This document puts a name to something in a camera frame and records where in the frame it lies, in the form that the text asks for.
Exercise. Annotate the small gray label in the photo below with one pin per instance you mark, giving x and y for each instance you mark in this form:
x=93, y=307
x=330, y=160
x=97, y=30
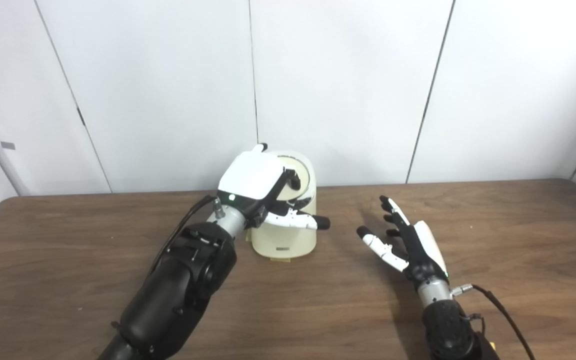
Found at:
x=8, y=146

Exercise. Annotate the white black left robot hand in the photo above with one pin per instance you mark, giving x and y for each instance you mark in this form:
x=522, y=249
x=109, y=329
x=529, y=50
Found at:
x=253, y=177

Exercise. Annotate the round cream bin lid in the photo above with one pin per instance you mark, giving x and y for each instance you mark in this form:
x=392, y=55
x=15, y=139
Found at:
x=302, y=170

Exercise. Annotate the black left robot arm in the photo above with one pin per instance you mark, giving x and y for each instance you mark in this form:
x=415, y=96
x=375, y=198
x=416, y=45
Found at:
x=178, y=290

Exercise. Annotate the yellow tape piece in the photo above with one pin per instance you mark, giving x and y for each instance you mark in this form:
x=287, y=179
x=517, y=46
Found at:
x=282, y=259

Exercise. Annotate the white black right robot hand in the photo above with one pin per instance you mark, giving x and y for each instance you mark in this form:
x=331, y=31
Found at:
x=423, y=250

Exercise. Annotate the black wall panel hinge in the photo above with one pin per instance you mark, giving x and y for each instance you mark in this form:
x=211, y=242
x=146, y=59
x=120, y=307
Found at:
x=81, y=116

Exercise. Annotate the cream-colored cylindrical bin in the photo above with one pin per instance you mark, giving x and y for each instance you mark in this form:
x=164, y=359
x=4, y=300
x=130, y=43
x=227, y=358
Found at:
x=293, y=242

